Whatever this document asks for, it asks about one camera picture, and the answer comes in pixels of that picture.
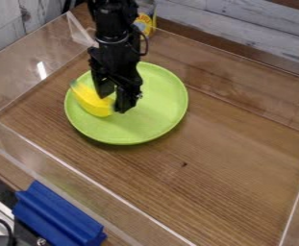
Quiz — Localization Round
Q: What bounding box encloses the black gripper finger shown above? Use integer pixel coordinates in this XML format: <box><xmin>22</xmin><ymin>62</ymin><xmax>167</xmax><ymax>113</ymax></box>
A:
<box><xmin>90</xmin><ymin>68</ymin><xmax>114</xmax><ymax>98</ymax></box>
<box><xmin>114</xmin><ymin>86</ymin><xmax>141</xmax><ymax>113</ymax></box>

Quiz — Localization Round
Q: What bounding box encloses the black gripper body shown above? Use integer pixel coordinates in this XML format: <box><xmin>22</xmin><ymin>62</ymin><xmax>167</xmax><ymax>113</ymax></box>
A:
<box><xmin>86</xmin><ymin>37</ymin><xmax>144</xmax><ymax>91</ymax></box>

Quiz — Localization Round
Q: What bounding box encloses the yellow toy banana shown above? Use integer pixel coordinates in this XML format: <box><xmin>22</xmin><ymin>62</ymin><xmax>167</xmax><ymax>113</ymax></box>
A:
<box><xmin>70</xmin><ymin>81</ymin><xmax>114</xmax><ymax>117</ymax></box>

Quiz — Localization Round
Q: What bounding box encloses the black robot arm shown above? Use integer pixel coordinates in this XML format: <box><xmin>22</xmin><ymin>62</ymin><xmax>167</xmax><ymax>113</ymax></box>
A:
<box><xmin>86</xmin><ymin>0</ymin><xmax>148</xmax><ymax>113</ymax></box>

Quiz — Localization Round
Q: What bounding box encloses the green round plate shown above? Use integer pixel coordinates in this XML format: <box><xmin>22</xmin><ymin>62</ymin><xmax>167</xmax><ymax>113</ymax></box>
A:
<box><xmin>64</xmin><ymin>61</ymin><xmax>188</xmax><ymax>145</ymax></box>

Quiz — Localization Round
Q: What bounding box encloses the yellow labelled tin can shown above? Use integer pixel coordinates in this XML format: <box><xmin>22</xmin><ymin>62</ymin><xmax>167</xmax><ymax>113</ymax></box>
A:
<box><xmin>134</xmin><ymin>0</ymin><xmax>156</xmax><ymax>39</ymax></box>

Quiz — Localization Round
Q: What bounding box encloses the blue plastic clamp block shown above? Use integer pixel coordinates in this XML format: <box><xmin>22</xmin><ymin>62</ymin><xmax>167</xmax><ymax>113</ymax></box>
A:
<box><xmin>13</xmin><ymin>181</ymin><xmax>106</xmax><ymax>246</ymax></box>

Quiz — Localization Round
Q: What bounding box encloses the clear acrylic enclosure wall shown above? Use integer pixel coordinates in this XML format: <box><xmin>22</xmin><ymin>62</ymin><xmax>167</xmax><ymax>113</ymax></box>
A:
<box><xmin>0</xmin><ymin>8</ymin><xmax>299</xmax><ymax>246</ymax></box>

